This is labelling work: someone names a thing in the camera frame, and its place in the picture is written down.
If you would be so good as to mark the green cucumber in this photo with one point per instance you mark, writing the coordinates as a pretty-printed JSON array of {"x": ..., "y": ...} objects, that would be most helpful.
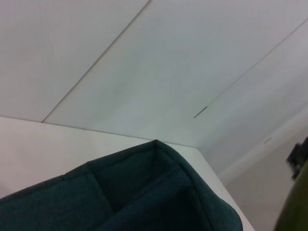
[{"x": 296, "y": 207}]

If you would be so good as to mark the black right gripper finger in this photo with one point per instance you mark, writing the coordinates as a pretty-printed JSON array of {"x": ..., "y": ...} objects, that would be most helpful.
[{"x": 297, "y": 156}]

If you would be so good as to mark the dark teal insulated lunch bag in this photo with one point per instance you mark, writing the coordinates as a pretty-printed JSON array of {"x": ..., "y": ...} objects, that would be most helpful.
[{"x": 132, "y": 199}]

